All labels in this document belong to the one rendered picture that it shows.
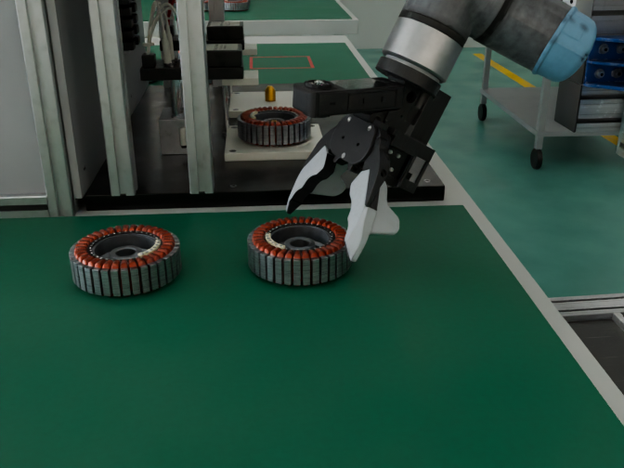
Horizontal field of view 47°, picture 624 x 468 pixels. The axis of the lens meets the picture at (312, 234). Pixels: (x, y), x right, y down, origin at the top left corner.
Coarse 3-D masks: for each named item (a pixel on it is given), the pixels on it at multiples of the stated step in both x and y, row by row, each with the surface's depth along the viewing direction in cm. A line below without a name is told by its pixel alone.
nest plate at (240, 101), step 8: (232, 96) 137; (240, 96) 137; (248, 96) 137; (256, 96) 137; (264, 96) 137; (280, 96) 137; (288, 96) 137; (232, 104) 131; (240, 104) 131; (248, 104) 131; (256, 104) 131; (264, 104) 131; (272, 104) 131; (280, 104) 131; (288, 104) 131; (232, 112) 126; (240, 112) 126
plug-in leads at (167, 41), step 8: (152, 8) 100; (160, 8) 100; (168, 8) 102; (152, 16) 102; (160, 16) 101; (176, 16) 100; (152, 24) 101; (168, 24) 105; (152, 32) 102; (168, 32) 105; (168, 40) 105; (168, 48) 103; (144, 56) 102; (152, 56) 102; (168, 56) 103; (144, 64) 103; (152, 64) 103; (168, 64) 104
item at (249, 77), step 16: (208, 48) 104; (224, 48) 104; (240, 48) 104; (160, 64) 105; (176, 64) 105; (208, 64) 103; (224, 64) 103; (240, 64) 103; (144, 80) 103; (160, 80) 103; (176, 80) 104; (224, 80) 104; (240, 80) 104; (256, 80) 105; (176, 96) 105; (176, 112) 106
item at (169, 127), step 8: (168, 112) 109; (160, 120) 105; (168, 120) 105; (176, 120) 105; (184, 120) 105; (160, 128) 106; (168, 128) 106; (176, 128) 106; (160, 136) 106; (168, 136) 106; (176, 136) 106; (168, 144) 107; (176, 144) 107; (168, 152) 107; (176, 152) 107; (184, 152) 107
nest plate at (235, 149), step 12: (228, 132) 114; (312, 132) 114; (228, 144) 108; (240, 144) 108; (252, 144) 108; (300, 144) 108; (312, 144) 108; (228, 156) 104; (240, 156) 104; (252, 156) 105; (264, 156) 105; (276, 156) 105; (288, 156) 105; (300, 156) 105
